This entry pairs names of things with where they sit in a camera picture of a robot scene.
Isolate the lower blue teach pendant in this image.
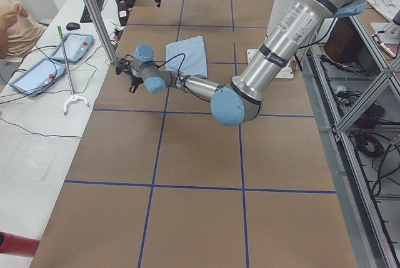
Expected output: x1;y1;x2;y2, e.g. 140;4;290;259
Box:
10;58;66;97

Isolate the black keyboard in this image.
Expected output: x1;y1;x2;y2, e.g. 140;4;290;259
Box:
79;0;106;24

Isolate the aluminium frame post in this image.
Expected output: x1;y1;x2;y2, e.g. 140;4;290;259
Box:
83;0;117;64

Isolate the person in beige shirt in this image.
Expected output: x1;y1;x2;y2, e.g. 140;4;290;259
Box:
1;0;47;59

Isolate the blue teach pendant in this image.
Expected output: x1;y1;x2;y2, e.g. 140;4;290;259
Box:
10;58;66;97
49;32;94;64

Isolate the red fire extinguisher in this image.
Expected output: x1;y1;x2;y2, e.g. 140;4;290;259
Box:
1;232;40;257

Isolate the white grabber stick tool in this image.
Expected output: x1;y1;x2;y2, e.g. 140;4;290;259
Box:
57;26;89;116

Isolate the black computer mouse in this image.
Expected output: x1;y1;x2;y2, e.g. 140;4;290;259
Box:
66;22;81;31

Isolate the light blue t-shirt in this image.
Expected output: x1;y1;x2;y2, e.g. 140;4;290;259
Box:
166;36;208;78

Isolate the aluminium frame side rack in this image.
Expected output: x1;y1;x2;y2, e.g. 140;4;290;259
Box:
302;8;399;267

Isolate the upper blue teach pendant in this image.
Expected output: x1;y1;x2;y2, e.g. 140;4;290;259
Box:
49;32;94;64

